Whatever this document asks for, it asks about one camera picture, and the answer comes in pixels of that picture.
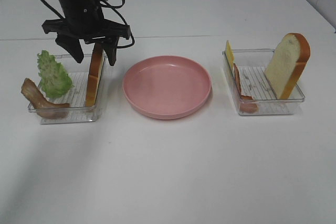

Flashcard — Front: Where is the green lettuce leaf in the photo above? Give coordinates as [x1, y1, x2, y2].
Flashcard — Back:
[37, 50, 73, 99]

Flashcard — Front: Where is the bread slice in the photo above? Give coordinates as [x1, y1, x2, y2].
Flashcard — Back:
[265, 33, 310, 100]
[85, 43, 104, 107]

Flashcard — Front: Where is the clear right plastic tray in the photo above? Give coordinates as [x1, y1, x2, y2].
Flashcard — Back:
[222, 48, 305, 116]

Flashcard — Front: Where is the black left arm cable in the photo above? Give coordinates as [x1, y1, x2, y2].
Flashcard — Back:
[17, 0, 135, 50]

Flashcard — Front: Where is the pink round plate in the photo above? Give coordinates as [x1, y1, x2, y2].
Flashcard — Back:
[122, 56, 212, 120]

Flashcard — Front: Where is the yellow cheese slice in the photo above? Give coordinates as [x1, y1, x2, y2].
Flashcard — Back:
[225, 40, 234, 71]

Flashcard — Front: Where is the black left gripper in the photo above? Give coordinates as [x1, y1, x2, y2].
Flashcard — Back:
[42, 7, 131, 66]

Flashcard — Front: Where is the clear left plastic tray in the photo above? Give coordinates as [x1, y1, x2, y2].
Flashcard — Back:
[28, 53, 110, 124]

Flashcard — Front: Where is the clear plastic tray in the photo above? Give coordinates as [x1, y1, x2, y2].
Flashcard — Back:
[222, 48, 305, 116]
[28, 53, 110, 124]

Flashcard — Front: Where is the bacon strip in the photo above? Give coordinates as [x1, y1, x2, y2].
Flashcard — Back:
[233, 63, 258, 113]
[21, 78, 70, 120]

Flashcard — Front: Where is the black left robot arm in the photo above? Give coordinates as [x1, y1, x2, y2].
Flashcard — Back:
[42, 0, 133, 66]

